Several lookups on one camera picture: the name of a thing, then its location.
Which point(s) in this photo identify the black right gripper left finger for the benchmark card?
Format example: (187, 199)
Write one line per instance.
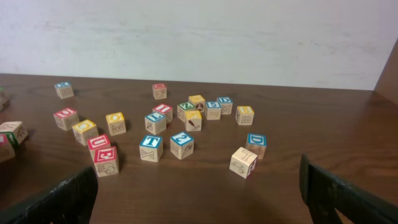
(70, 201)

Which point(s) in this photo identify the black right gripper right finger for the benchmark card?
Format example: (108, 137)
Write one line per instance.
(324, 194)

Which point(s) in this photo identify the blue T block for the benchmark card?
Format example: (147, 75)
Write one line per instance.
(151, 148)

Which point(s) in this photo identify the red E block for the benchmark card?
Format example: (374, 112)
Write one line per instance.
(106, 161)

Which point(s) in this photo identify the red U block lower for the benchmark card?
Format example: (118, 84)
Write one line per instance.
(98, 142)

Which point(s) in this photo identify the red u block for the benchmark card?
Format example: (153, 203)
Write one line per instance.
(66, 118)
(98, 142)

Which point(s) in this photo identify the red U block upper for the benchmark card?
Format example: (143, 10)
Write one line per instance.
(66, 118)

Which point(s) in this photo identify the red A block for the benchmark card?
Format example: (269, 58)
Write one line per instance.
(6, 149)

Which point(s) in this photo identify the blue D block right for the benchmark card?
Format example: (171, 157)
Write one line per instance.
(257, 144)

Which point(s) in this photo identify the blue d block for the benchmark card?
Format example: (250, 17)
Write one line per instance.
(257, 144)
(226, 104)

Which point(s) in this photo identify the plain white block right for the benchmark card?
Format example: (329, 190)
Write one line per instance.
(243, 162)

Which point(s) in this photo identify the blue X block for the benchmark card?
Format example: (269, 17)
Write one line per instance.
(64, 90)

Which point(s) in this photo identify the yellow 8 block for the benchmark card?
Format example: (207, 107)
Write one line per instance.
(244, 115)

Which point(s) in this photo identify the blue L block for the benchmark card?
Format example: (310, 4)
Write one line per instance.
(155, 123)

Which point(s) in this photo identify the blue 2 block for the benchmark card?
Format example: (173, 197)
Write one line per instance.
(181, 145)

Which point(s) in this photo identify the green F block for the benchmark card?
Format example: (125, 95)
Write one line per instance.
(4, 98)

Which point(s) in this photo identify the red I block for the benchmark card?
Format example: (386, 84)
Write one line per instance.
(166, 110)

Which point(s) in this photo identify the blue D block upper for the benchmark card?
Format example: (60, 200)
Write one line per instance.
(226, 104)

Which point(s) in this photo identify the blue 5 block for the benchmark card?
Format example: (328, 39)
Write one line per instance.
(213, 110)

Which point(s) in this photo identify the red block top right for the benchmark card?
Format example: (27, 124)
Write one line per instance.
(159, 91)

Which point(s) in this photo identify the green Z block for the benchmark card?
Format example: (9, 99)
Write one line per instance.
(183, 107)

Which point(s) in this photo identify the yellow block under Z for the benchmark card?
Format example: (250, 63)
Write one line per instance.
(193, 120)

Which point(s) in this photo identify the yellow block above Z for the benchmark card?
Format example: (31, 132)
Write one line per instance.
(198, 101)

